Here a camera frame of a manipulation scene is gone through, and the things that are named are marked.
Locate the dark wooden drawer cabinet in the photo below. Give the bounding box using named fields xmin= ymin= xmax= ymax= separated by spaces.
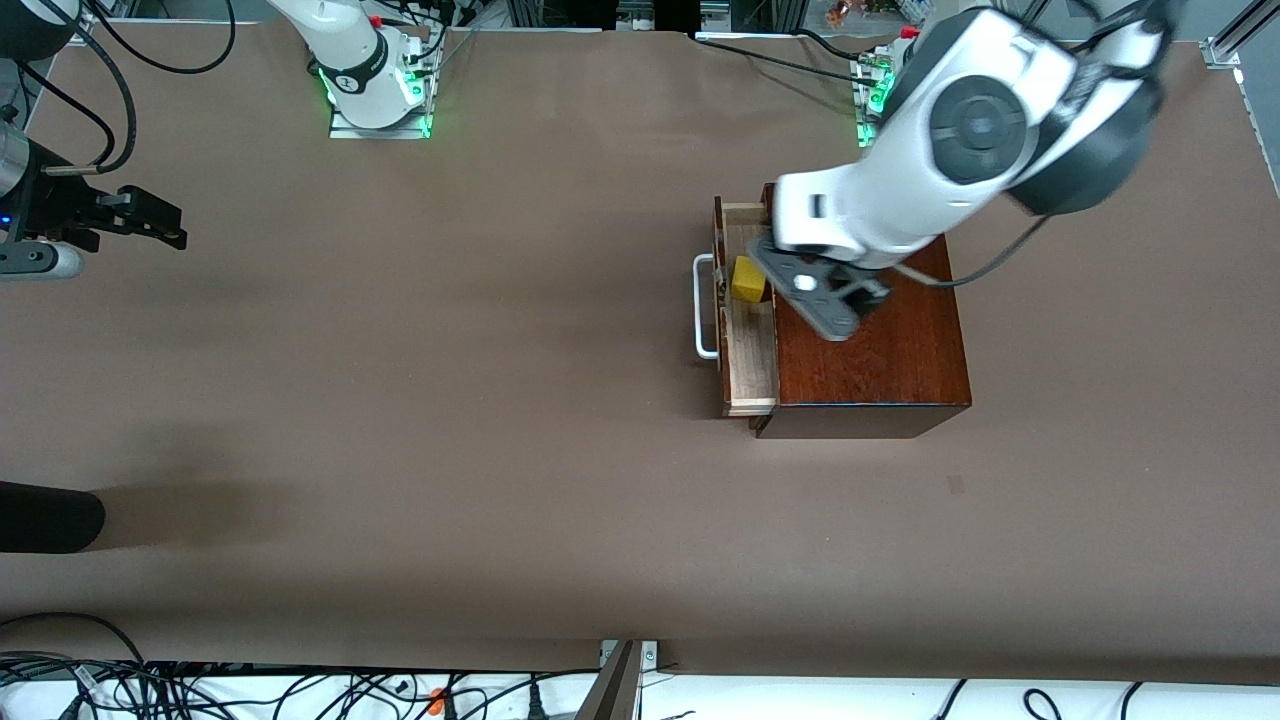
xmin=750 ymin=182 xmax=973 ymax=441

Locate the wooden drawer with white handle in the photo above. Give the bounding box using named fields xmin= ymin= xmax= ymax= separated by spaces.
xmin=693 ymin=195 xmax=781 ymax=418

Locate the long black cable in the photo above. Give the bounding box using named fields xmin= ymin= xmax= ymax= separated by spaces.
xmin=240 ymin=666 xmax=603 ymax=713

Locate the black looped cable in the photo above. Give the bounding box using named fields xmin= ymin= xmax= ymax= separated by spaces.
xmin=0 ymin=610 xmax=153 ymax=691

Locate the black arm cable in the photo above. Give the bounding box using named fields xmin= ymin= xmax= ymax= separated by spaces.
xmin=45 ymin=0 xmax=138 ymax=173
xmin=893 ymin=212 xmax=1053 ymax=289
xmin=85 ymin=0 xmax=237 ymax=76

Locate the dark aluminium beam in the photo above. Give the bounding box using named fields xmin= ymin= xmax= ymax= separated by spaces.
xmin=578 ymin=640 xmax=644 ymax=720

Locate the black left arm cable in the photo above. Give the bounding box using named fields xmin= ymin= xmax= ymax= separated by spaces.
xmin=893 ymin=212 xmax=1053 ymax=289

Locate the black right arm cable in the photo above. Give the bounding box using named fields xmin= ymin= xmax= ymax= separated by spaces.
xmin=45 ymin=0 xmax=138 ymax=173
xmin=85 ymin=0 xmax=237 ymax=76

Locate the black cylindrical object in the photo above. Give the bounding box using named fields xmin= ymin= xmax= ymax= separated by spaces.
xmin=0 ymin=480 xmax=107 ymax=555

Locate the aluminium frame profile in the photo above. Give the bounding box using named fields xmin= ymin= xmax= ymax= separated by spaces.
xmin=1205 ymin=0 xmax=1280 ymax=69

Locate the black table cable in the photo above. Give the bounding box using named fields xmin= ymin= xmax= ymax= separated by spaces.
xmin=695 ymin=35 xmax=866 ymax=86

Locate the metal connector bracket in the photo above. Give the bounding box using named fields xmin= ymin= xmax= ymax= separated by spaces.
xmin=850 ymin=45 xmax=898 ymax=123
xmin=395 ymin=22 xmax=443 ymax=113

